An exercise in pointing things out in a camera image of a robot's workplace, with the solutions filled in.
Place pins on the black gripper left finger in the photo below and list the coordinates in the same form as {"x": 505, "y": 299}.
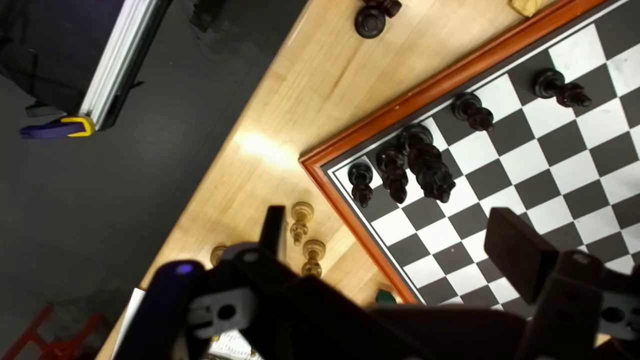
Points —
{"x": 272, "y": 235}

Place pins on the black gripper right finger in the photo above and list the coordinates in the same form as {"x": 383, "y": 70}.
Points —
{"x": 523, "y": 257}

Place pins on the dark pawn board corner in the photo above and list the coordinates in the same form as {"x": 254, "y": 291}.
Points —
{"x": 360, "y": 176}

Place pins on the dark king on board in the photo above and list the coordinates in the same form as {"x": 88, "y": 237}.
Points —
{"x": 427, "y": 162}

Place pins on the wooden framed chess board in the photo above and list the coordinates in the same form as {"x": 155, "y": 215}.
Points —
{"x": 570, "y": 173}

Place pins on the dark bishop on board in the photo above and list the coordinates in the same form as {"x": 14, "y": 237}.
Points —
{"x": 391, "y": 165}

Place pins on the dark pawn on board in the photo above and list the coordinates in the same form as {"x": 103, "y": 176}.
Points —
{"x": 469, "y": 109}

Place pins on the dark pawn far board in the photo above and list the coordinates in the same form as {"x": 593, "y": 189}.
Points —
{"x": 550, "y": 83}

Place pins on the dark chess pieces pair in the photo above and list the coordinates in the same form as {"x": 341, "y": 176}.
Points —
{"x": 373, "y": 15}

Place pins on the light pawn on table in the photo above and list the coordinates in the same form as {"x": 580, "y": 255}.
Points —
{"x": 302, "y": 212}

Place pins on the aluminium rail with clamps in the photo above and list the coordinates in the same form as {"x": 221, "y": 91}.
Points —
{"x": 115, "y": 76}

